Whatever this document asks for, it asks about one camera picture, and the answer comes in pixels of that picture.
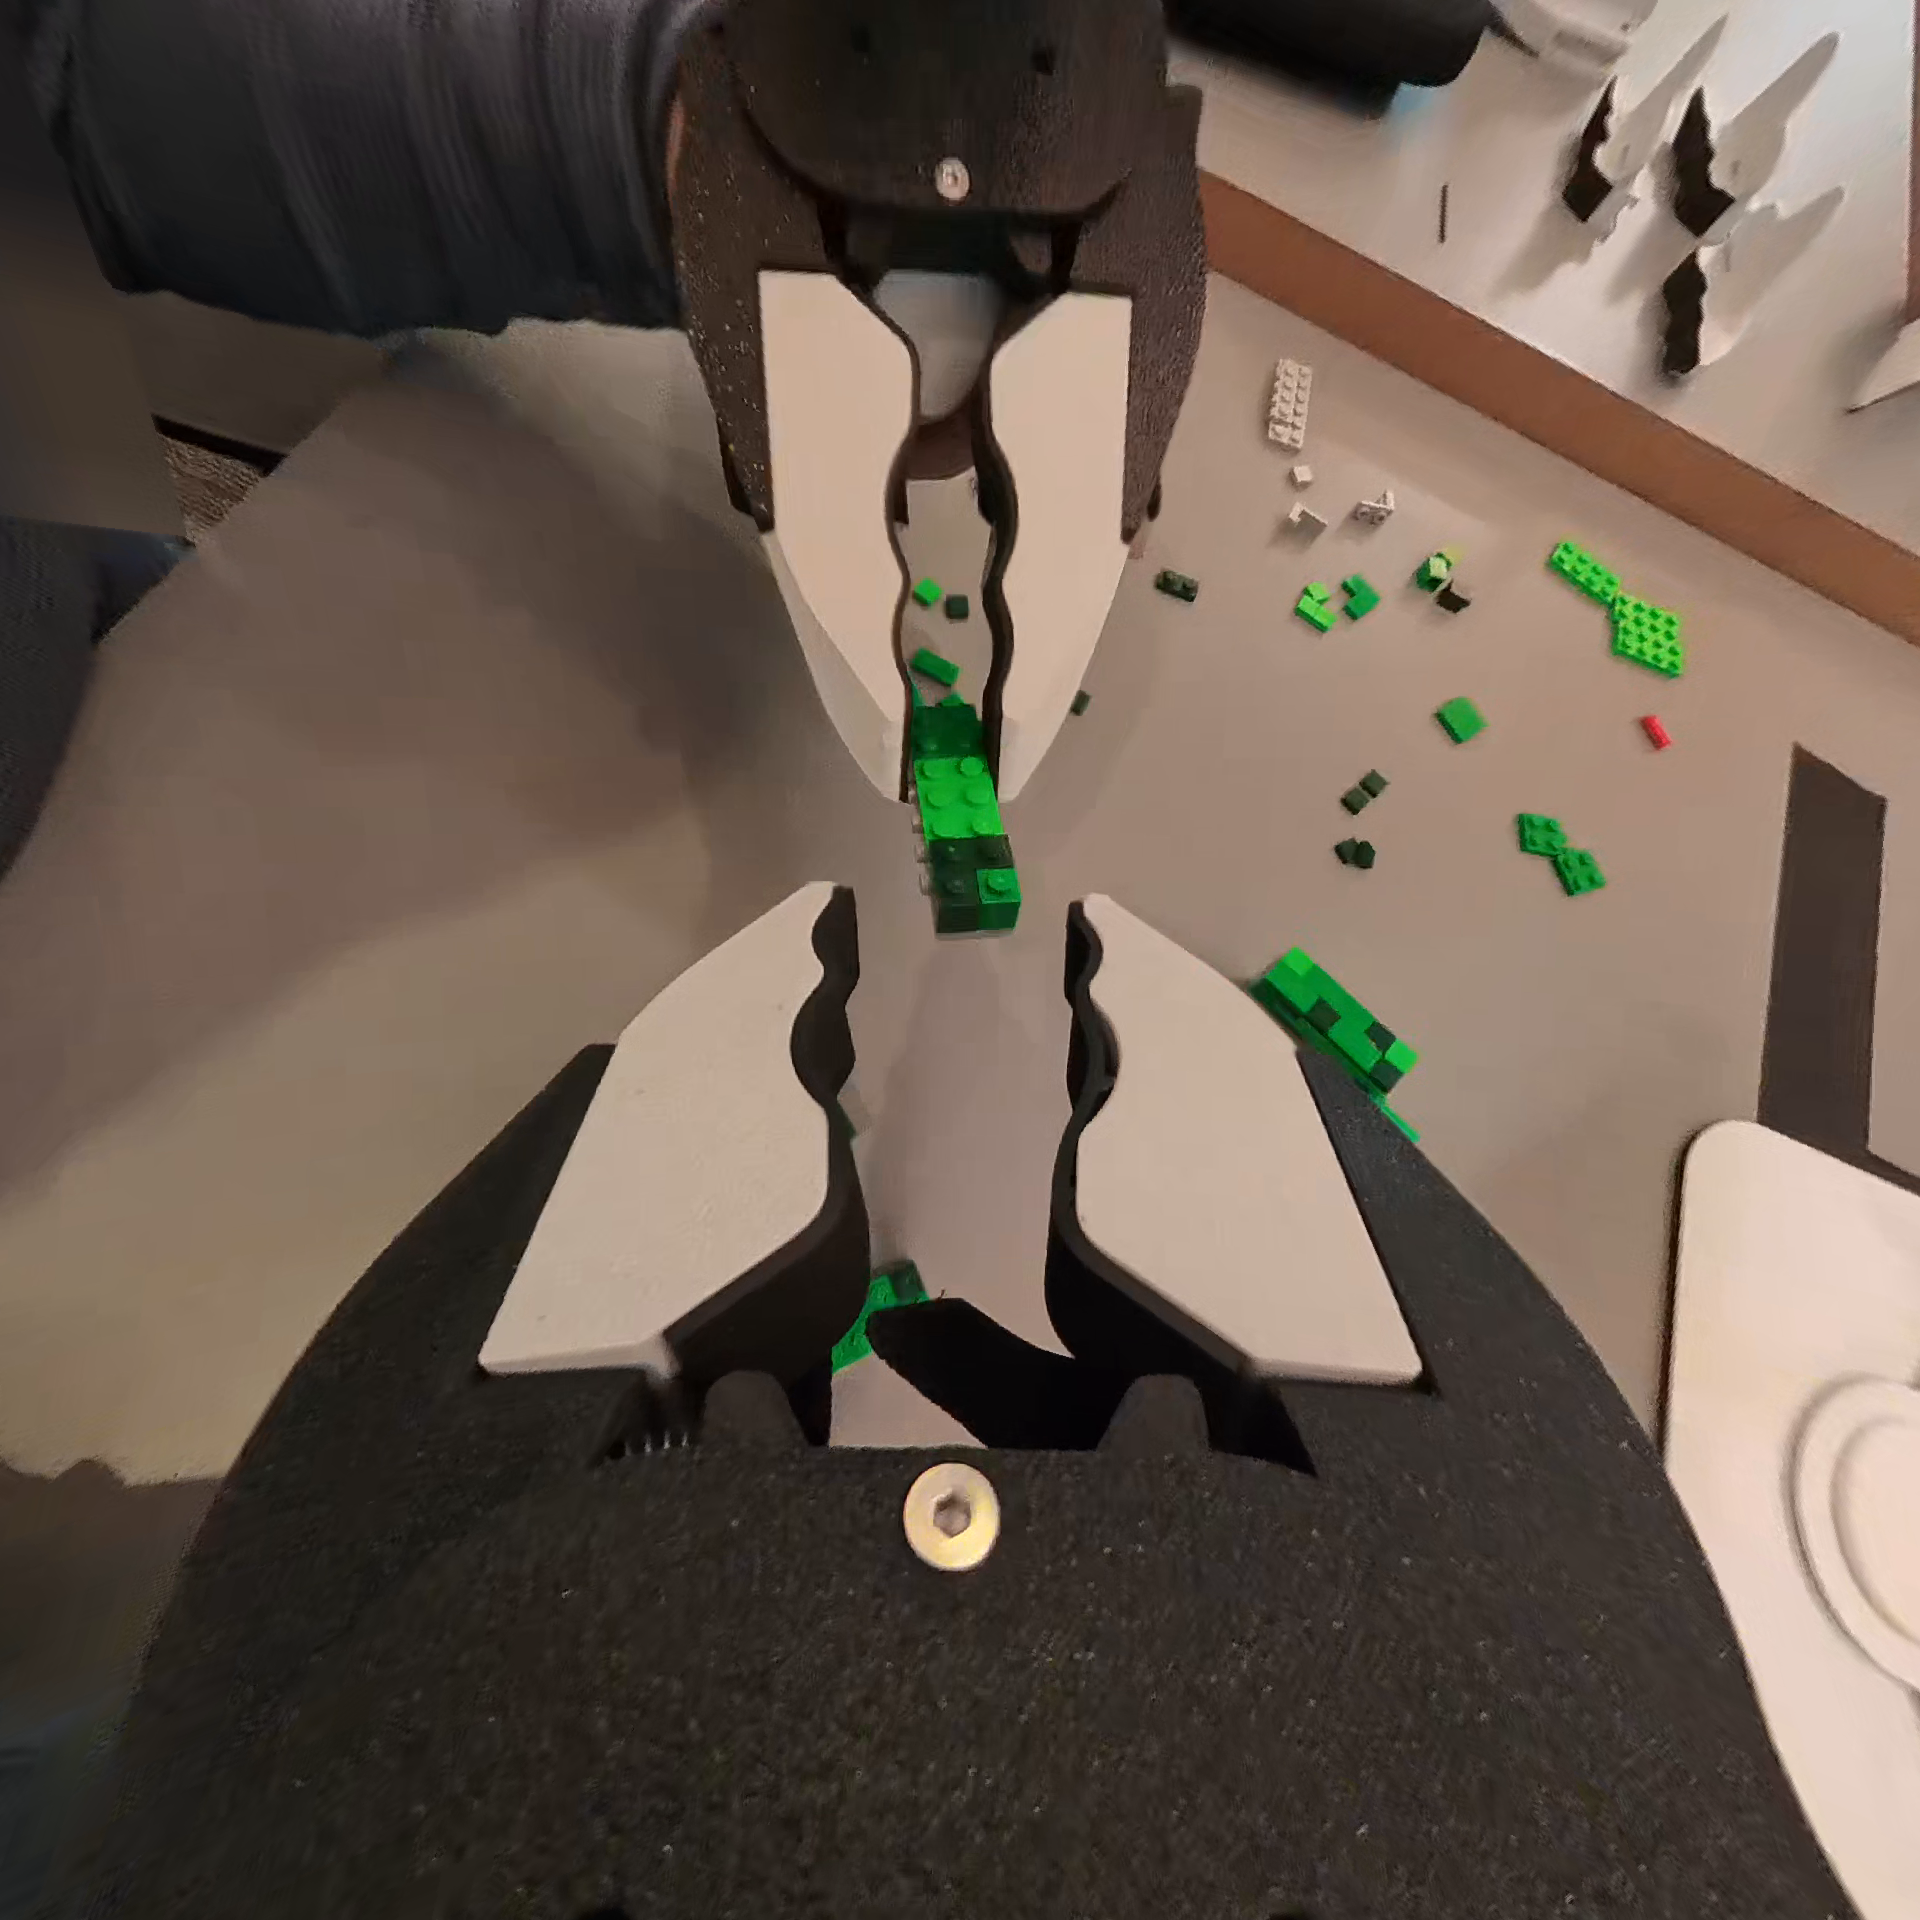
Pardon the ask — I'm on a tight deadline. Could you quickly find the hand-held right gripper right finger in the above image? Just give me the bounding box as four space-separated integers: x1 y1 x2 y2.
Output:
1046 893 1424 1470

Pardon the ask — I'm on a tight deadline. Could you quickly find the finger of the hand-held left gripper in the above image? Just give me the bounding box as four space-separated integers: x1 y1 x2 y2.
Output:
757 265 924 803
972 283 1133 803

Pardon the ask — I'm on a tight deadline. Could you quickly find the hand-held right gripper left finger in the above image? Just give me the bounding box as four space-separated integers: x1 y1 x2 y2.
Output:
476 880 875 1449

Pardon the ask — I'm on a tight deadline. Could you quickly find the long green brick assembly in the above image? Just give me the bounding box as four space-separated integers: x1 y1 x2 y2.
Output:
904 691 1028 937

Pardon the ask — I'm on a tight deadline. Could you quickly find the person's left forearm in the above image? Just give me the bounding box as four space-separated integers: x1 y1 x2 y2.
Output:
0 0 710 340

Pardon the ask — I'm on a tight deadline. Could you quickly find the grey desk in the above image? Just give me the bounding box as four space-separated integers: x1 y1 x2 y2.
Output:
0 180 1920 1517

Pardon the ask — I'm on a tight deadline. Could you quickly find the stepped green brick assembly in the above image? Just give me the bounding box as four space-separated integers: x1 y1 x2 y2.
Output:
1248 947 1421 1145

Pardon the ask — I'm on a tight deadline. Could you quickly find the large angled green brick assembly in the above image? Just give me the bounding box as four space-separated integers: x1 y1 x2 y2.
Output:
828 1262 936 1374

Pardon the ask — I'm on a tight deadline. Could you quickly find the green double square plate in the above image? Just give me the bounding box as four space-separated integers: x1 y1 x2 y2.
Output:
1514 810 1608 899

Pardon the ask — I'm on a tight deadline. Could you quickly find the white table with wooden edge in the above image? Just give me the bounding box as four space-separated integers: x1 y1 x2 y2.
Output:
1169 0 1920 648

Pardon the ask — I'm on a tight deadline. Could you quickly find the white book stand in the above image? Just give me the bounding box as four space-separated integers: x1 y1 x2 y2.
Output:
1662 1121 1920 1920

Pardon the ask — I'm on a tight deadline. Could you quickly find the flat green studded plate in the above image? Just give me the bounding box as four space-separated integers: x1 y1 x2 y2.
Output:
1547 539 1689 679

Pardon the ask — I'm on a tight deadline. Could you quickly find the loose grey finger part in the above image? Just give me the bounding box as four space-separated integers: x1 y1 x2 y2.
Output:
1672 35 1839 242
1656 185 1847 377
1561 13 1727 242

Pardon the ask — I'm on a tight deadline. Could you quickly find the person's dark trouser leg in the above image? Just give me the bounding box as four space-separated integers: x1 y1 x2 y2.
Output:
0 516 190 871

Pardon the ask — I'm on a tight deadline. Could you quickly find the white bracket part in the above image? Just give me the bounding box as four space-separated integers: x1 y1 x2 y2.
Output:
1499 0 1651 61

